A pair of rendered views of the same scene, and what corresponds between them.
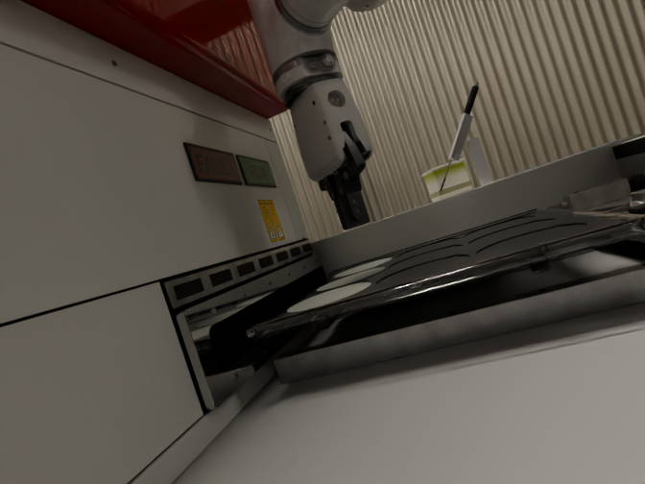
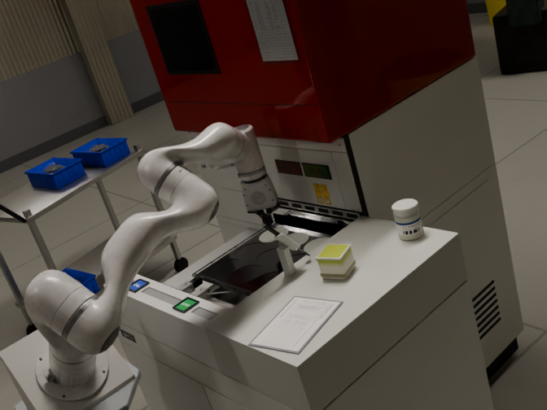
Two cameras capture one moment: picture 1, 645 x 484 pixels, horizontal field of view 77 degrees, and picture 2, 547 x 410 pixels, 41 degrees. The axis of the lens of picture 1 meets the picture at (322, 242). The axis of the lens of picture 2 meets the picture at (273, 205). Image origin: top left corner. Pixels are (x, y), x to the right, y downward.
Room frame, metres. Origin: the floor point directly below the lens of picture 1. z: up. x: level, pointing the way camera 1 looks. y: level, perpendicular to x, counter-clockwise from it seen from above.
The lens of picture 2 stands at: (1.81, -1.70, 1.90)
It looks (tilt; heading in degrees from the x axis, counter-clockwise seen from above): 22 degrees down; 127
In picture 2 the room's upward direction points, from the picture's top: 17 degrees counter-clockwise
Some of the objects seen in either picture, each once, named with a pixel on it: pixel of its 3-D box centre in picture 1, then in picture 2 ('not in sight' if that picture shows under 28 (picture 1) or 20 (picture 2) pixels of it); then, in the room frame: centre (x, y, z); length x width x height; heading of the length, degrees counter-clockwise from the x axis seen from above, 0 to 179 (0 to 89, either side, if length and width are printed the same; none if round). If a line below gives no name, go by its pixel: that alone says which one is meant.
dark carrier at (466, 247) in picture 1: (425, 258); (272, 257); (0.54, -0.12, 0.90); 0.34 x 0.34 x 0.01; 73
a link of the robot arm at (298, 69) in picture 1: (309, 80); (251, 172); (0.51, -0.05, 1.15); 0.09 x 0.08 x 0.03; 24
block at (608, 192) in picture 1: (595, 195); not in sight; (0.64, -0.43, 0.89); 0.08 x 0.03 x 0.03; 73
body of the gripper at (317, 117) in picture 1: (324, 129); (258, 190); (0.51, -0.05, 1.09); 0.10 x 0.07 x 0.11; 24
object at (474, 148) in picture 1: (465, 153); (288, 250); (0.74, -0.30, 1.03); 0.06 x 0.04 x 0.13; 73
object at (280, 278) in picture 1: (281, 303); (314, 225); (0.58, 0.08, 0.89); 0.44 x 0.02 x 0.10; 163
